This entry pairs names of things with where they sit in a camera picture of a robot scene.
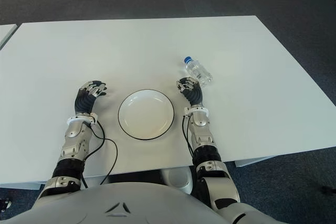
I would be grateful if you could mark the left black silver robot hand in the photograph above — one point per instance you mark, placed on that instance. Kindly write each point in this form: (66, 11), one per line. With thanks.
(84, 100)

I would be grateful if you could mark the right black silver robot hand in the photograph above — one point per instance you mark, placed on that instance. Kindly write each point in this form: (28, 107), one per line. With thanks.
(194, 95)

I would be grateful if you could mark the clear water bottle blue cap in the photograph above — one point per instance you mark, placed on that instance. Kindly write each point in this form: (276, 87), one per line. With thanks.
(199, 73)

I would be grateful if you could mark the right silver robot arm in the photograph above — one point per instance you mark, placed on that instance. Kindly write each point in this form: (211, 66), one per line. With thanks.
(204, 140)

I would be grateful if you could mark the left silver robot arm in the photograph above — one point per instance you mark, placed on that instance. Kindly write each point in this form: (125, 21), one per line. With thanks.
(74, 134)

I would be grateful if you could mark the white plate black rim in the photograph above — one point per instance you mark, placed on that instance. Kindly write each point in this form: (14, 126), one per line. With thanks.
(145, 115)

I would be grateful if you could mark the white robot pelvis cover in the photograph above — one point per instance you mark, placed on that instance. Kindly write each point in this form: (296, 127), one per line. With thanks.
(178, 179)

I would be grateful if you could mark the white neighbouring table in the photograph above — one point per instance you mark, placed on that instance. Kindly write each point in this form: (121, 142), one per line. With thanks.
(6, 33)

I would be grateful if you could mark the grey robot torso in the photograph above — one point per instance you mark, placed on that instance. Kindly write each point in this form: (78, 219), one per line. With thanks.
(118, 203)

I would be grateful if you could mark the black stand foot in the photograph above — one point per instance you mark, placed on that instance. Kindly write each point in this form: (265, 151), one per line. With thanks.
(5, 204)

